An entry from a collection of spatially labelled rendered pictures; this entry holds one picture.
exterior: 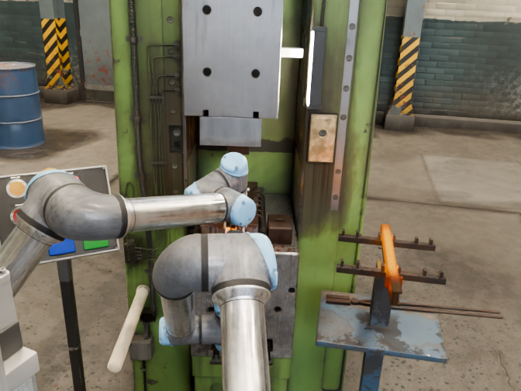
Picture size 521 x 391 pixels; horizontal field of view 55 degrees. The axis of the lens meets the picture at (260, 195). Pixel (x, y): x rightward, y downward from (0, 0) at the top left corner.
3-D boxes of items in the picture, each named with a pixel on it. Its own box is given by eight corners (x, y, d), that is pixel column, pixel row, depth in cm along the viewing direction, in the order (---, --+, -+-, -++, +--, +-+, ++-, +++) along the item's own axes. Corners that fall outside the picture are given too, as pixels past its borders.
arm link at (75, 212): (65, 203, 95) (263, 190, 126) (46, 185, 103) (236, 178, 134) (62, 260, 98) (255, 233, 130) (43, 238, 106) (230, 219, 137)
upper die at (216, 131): (260, 147, 165) (262, 118, 162) (199, 145, 165) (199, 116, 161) (260, 117, 204) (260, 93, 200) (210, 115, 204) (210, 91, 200)
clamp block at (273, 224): (291, 244, 179) (292, 228, 176) (267, 243, 178) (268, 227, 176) (289, 230, 190) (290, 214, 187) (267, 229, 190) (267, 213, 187)
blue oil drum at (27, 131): (26, 152, 559) (15, 70, 526) (-21, 147, 569) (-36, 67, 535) (56, 138, 613) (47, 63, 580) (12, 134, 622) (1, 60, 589)
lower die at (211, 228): (257, 243, 178) (258, 222, 175) (200, 242, 178) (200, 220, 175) (257, 198, 217) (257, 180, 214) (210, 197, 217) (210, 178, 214)
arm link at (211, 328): (201, 337, 140) (201, 303, 136) (242, 336, 141) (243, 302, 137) (201, 356, 133) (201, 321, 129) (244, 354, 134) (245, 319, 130)
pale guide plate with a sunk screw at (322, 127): (332, 162, 180) (337, 115, 174) (307, 161, 180) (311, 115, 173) (332, 160, 182) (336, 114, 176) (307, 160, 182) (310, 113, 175)
